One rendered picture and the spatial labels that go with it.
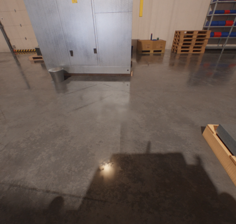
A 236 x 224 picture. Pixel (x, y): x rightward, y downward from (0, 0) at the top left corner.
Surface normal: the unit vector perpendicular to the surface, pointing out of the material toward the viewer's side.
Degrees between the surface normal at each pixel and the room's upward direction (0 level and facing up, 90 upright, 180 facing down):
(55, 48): 90
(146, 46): 90
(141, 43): 90
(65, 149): 0
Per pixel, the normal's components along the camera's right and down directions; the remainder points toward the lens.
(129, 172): -0.03, -0.83
